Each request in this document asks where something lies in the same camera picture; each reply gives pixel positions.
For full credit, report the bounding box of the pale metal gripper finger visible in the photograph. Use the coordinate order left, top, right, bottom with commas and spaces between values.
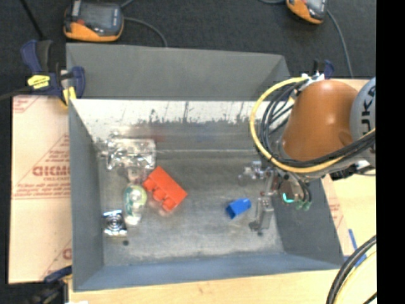
248, 197, 275, 236
237, 160, 270, 187

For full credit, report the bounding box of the blue small block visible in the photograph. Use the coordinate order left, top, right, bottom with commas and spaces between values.
225, 197, 252, 220

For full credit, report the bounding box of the grey metal bin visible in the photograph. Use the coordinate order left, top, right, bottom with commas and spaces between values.
65, 42, 346, 293

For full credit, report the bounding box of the orange-red toy brick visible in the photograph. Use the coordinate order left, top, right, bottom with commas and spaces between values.
142, 165, 189, 214

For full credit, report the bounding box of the clear glass bulb green inside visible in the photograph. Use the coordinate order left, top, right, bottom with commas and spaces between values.
122, 183, 149, 227

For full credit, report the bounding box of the clear crinkled plastic packet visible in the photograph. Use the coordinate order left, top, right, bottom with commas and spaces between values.
100, 136, 158, 171

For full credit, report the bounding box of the clear square glass dish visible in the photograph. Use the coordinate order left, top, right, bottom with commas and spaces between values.
101, 210, 128, 238

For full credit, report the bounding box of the brown cardboard board red print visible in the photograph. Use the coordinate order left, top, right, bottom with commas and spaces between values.
7, 94, 74, 285

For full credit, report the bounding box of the black cylinder on white bracket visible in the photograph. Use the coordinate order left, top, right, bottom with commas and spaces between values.
330, 160, 371, 181

